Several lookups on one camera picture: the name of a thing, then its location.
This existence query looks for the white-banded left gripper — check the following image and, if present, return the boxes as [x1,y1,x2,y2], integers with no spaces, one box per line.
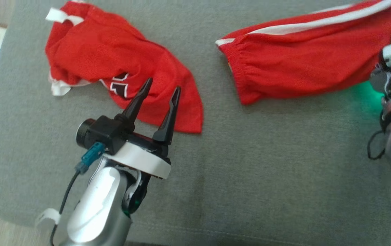
[103,78,181,180]

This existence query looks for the red basketball jersey white sleeves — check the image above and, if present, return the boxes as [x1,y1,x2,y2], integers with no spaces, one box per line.
[44,1,204,134]

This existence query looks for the red shorts with white stripe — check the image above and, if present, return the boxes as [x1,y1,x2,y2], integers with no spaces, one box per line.
[215,0,391,105]

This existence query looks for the large grey sofa seat cushion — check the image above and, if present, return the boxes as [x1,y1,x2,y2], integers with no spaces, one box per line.
[0,0,391,246]

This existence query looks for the black cable with teal plug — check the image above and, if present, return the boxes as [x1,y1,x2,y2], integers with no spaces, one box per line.
[50,142,106,246]

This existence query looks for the thin black cable loop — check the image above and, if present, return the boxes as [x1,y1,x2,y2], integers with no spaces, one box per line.
[367,130,389,160]

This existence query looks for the white cable strap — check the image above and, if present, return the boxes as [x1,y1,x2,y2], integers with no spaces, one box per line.
[36,208,61,229]

